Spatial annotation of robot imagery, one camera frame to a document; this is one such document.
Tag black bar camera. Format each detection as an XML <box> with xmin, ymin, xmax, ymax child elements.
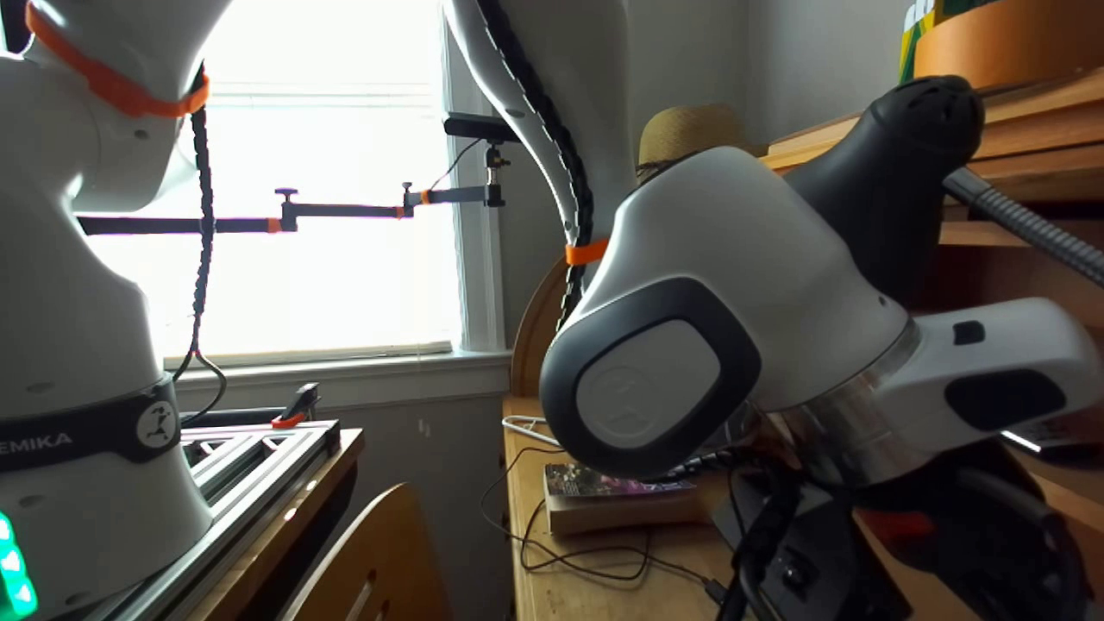
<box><xmin>442</xmin><ymin>109</ymin><xmax>521</xmax><ymax>147</ymax></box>

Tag thick black wrist cable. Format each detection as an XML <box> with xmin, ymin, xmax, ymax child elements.
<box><xmin>474</xmin><ymin>0</ymin><xmax>596</xmax><ymax>329</ymax></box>

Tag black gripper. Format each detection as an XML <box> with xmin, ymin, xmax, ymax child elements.
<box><xmin>859</xmin><ymin>448</ymin><xmax>1094</xmax><ymax>621</ymax></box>

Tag black keyboard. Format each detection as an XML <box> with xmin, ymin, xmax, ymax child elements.
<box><xmin>996</xmin><ymin>419</ymin><xmax>1104</xmax><ymax>460</ymax></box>

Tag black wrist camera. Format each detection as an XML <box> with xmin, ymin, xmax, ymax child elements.
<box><xmin>717</xmin><ymin>465</ymin><xmax>886</xmax><ymax>621</ymax></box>

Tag tan straw hat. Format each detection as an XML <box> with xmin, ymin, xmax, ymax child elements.
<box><xmin>634</xmin><ymin>104</ymin><xmax>753</xmax><ymax>171</ymax></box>

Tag aluminium rail frame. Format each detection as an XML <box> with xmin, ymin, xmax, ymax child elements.
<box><xmin>102</xmin><ymin>416</ymin><xmax>366</xmax><ymax>621</ymax></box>

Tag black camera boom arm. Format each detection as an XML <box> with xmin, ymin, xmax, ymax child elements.
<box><xmin>74</xmin><ymin>142</ymin><xmax>512</xmax><ymax>239</ymax></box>

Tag thick paperback book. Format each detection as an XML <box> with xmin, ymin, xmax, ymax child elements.
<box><xmin>543</xmin><ymin>460</ymin><xmax>708</xmax><ymax>537</ymax></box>

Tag orange bowl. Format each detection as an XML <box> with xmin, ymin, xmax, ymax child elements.
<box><xmin>911</xmin><ymin>0</ymin><xmax>1104</xmax><ymax>97</ymax></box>

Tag red black clamp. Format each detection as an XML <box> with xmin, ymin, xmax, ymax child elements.
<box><xmin>271</xmin><ymin>380</ymin><xmax>324</xmax><ymax>434</ymax></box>

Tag grey lamp gooseneck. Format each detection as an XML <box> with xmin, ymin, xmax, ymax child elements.
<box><xmin>941</xmin><ymin>170</ymin><xmax>1104</xmax><ymax>288</ymax></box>

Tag green yellow box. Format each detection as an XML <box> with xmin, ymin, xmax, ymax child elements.
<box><xmin>895</xmin><ymin>0</ymin><xmax>941</xmax><ymax>88</ymax></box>

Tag wooden roll-top desk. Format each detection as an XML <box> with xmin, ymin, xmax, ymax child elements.
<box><xmin>502</xmin><ymin>61</ymin><xmax>1104</xmax><ymax>621</ymax></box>

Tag white window frame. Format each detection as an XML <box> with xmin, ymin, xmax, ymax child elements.
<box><xmin>65</xmin><ymin>0</ymin><xmax>513</xmax><ymax>376</ymax></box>

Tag wooden chair back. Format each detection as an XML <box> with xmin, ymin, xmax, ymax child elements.
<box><xmin>281</xmin><ymin>478</ymin><xmax>450</xmax><ymax>621</ymax></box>

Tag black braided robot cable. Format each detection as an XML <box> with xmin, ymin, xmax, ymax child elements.
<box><xmin>168</xmin><ymin>65</ymin><xmax>233</xmax><ymax>426</ymax></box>

